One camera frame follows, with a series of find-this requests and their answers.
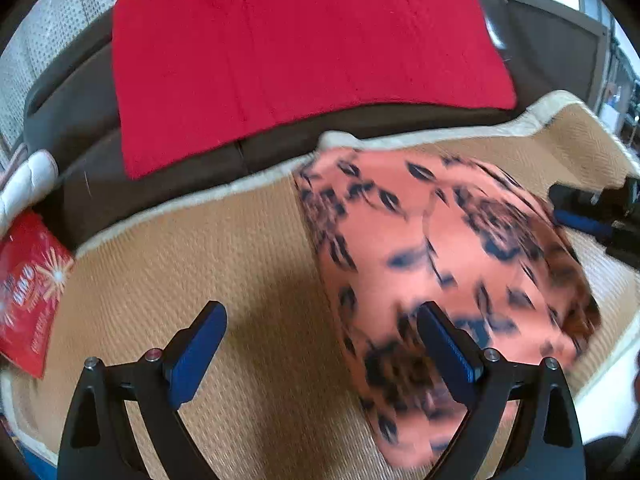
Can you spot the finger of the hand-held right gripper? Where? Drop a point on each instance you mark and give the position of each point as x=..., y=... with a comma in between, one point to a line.
x=580, y=222

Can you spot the woven bamboo mat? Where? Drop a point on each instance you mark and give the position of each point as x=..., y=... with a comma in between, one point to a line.
x=225, y=270

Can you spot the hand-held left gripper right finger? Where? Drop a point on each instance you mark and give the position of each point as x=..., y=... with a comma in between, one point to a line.
x=450, y=360

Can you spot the beige dotted curtain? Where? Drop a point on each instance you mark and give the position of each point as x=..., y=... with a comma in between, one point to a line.
x=60, y=10

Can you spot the brown leather sofa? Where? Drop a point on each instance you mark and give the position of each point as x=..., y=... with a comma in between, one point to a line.
x=100, y=195

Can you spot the red gift bag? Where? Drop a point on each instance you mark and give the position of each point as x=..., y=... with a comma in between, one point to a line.
x=30, y=300

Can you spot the red blanket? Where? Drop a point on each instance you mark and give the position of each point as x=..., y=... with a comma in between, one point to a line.
x=300, y=60

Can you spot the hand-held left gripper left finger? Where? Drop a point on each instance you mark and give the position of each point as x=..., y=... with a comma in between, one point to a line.
x=197, y=355

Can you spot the white plush toy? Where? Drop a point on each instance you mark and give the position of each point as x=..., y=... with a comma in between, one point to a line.
x=30, y=180

